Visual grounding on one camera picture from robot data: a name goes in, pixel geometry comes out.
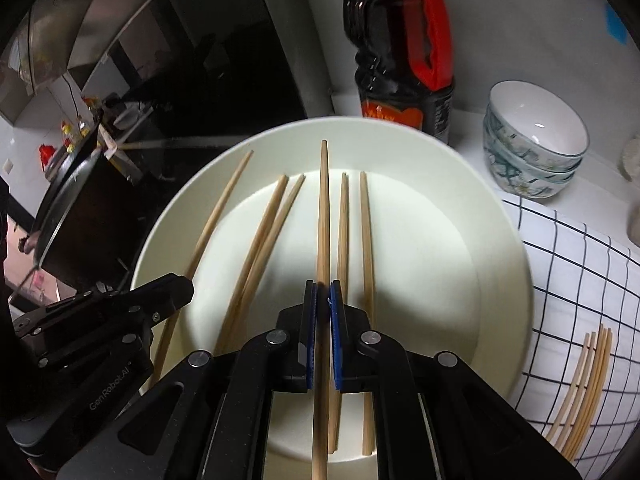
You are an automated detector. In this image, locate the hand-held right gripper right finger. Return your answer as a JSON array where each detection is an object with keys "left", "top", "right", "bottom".
[{"left": 327, "top": 280, "right": 583, "bottom": 480}]

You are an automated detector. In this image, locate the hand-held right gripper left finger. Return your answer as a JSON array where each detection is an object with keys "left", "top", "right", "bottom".
[{"left": 55, "top": 280, "right": 319, "bottom": 480}]

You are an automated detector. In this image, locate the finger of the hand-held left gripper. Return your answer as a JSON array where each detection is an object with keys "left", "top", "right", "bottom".
[
  {"left": 34, "top": 309, "right": 167, "bottom": 370},
  {"left": 12, "top": 273, "right": 195, "bottom": 342}
]

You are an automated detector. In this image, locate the slim wooden chopstick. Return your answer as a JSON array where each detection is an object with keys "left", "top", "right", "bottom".
[
  {"left": 212, "top": 175, "right": 290, "bottom": 358},
  {"left": 311, "top": 140, "right": 332, "bottom": 480},
  {"left": 148, "top": 150, "right": 255, "bottom": 391},
  {"left": 551, "top": 330, "right": 602, "bottom": 447},
  {"left": 559, "top": 326, "right": 608, "bottom": 454},
  {"left": 327, "top": 172, "right": 350, "bottom": 453},
  {"left": 359, "top": 171, "right": 376, "bottom": 457},
  {"left": 566, "top": 328, "right": 614, "bottom": 461},
  {"left": 544, "top": 331, "right": 596, "bottom": 441},
  {"left": 220, "top": 174, "right": 307, "bottom": 358}
]

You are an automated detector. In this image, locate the cream round plate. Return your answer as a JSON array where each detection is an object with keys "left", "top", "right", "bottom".
[{"left": 131, "top": 116, "right": 534, "bottom": 480}]

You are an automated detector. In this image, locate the dark cooking pot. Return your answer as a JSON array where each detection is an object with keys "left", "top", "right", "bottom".
[{"left": 20, "top": 132, "right": 151, "bottom": 291}]

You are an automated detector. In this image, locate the yellow oil bottle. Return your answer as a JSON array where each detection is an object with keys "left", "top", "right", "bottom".
[{"left": 60, "top": 119, "right": 88, "bottom": 153}]

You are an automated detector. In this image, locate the white checked cloth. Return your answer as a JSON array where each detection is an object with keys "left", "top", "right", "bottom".
[{"left": 500, "top": 195, "right": 640, "bottom": 480}]

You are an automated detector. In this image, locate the floral white ceramic bowl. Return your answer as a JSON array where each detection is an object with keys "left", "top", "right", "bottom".
[
  {"left": 487, "top": 80, "right": 589, "bottom": 161},
  {"left": 484, "top": 110, "right": 585, "bottom": 183},
  {"left": 483, "top": 130, "right": 576, "bottom": 200}
]

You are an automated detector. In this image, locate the dark soy sauce bottle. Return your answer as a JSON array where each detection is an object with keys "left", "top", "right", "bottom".
[{"left": 342, "top": 0, "right": 457, "bottom": 147}]

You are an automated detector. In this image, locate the stainless range hood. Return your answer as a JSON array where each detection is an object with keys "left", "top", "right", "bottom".
[{"left": 0, "top": 0, "right": 261, "bottom": 126}]

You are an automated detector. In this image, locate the blue wall tag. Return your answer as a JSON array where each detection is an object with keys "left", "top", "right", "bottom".
[{"left": 604, "top": 2, "right": 628, "bottom": 43}]

